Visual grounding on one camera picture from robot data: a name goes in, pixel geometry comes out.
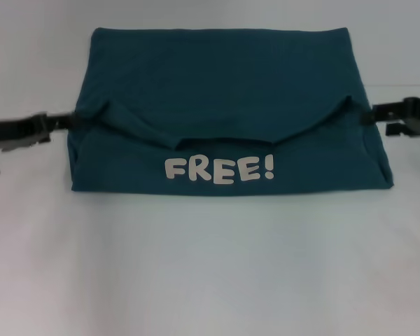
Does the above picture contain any blue t-shirt with white print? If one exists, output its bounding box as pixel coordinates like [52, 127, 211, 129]
[65, 27, 395, 197]

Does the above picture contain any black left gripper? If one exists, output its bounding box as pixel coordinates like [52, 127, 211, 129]
[0, 111, 84, 153]

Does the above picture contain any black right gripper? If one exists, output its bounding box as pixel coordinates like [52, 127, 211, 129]
[363, 97, 420, 138]

